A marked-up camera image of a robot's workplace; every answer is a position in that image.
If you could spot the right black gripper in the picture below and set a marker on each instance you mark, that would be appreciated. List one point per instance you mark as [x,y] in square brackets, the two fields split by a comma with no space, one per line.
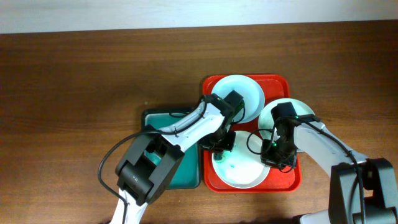
[268,158]

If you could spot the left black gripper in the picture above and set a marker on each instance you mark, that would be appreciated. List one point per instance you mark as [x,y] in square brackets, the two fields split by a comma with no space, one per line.
[218,146]

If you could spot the green yellow sponge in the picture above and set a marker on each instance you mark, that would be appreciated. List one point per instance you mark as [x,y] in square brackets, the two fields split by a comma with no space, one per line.
[220,157]

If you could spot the white plate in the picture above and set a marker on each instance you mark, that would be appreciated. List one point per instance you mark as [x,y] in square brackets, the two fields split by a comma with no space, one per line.
[266,121]
[249,89]
[242,169]

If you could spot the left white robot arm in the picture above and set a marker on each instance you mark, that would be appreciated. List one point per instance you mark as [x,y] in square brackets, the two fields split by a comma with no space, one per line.
[151,161]

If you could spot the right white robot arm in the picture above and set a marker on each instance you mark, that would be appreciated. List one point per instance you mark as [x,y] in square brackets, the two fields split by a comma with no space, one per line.
[362,190]

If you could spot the red plastic tray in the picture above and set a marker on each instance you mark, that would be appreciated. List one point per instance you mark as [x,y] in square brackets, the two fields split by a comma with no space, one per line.
[274,87]

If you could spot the dark green water tray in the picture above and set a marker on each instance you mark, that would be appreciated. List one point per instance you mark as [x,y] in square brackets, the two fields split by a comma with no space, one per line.
[188,174]

